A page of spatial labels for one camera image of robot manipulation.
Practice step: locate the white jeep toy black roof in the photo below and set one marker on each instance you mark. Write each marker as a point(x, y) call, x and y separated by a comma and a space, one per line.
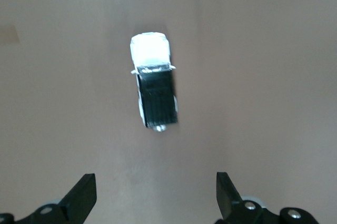
point(155, 97)

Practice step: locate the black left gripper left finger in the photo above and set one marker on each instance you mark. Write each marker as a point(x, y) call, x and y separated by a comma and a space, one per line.
point(71, 208)

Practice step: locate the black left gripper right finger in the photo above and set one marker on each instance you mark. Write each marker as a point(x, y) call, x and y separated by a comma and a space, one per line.
point(231, 208)

